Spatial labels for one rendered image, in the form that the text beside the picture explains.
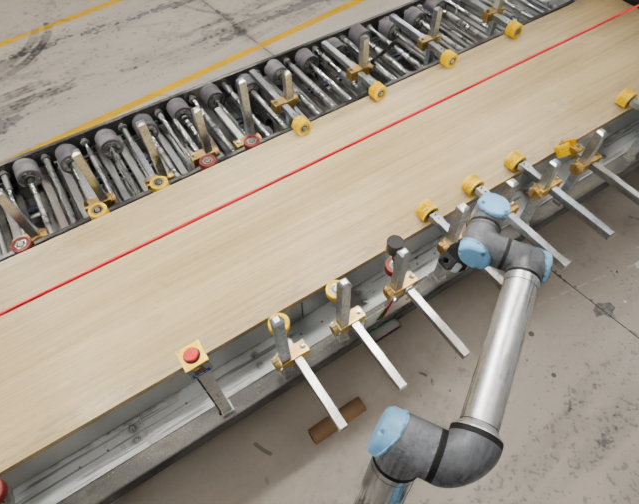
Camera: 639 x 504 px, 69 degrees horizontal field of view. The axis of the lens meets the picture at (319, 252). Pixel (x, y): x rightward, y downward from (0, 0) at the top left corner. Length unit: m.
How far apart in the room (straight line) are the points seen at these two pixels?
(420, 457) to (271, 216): 1.22
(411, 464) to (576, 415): 1.80
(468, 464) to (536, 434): 1.62
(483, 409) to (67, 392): 1.32
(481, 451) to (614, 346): 2.04
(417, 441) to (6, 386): 1.40
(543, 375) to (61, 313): 2.30
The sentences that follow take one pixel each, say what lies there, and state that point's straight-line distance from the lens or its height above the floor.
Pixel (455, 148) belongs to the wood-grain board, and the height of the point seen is 0.90.
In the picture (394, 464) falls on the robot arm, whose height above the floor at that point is 1.35.
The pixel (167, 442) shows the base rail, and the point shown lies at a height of 0.70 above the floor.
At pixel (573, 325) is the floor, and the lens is 3.01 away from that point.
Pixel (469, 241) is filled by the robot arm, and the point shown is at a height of 1.40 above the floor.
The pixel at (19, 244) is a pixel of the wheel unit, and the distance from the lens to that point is 2.25.
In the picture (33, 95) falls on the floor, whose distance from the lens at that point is 4.75.
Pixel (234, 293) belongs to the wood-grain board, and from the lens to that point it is 1.79.
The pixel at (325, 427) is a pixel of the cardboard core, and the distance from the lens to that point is 2.42.
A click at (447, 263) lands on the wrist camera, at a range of 1.52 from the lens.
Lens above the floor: 2.44
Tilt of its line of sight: 56 degrees down
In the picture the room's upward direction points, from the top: 2 degrees counter-clockwise
